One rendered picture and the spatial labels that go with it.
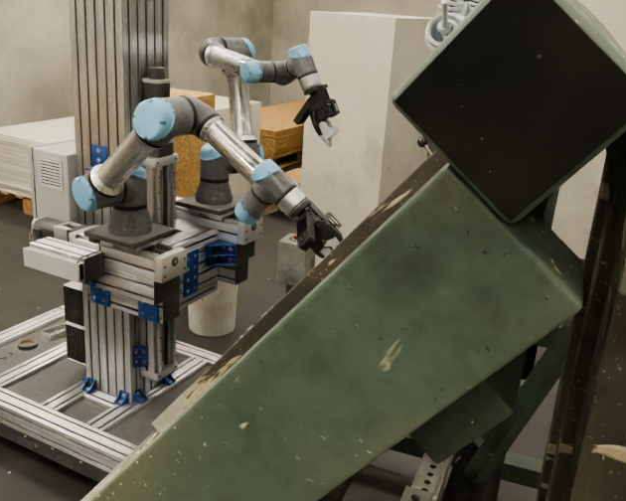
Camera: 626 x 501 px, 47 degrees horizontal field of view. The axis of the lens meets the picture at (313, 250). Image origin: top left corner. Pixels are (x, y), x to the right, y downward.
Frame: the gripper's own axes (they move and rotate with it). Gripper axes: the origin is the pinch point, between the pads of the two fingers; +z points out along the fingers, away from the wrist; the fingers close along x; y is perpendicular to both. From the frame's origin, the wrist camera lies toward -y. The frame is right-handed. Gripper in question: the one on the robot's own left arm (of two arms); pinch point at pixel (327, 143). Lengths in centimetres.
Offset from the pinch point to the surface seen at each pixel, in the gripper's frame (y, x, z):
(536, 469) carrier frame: 22, 25, 145
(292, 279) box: -40, 5, 44
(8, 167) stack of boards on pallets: -378, 153, -88
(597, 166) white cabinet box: 12, 356, 77
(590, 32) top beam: 123, -184, 9
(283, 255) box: -39, 4, 34
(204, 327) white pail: -155, 66, 65
